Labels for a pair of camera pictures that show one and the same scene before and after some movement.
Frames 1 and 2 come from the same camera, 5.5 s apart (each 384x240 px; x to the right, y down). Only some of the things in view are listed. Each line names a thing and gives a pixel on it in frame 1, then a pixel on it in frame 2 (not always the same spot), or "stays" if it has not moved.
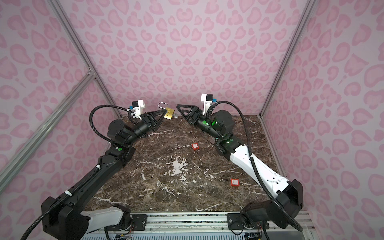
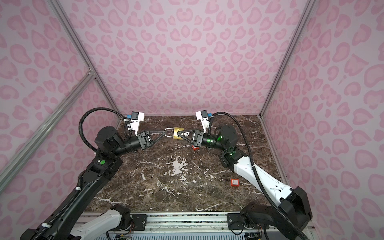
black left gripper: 149,123 -> 145,140
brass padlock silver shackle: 169,113 -> 176,129
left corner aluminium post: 58,8 stays
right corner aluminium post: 307,9 stays
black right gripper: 196,115 -> 198,138
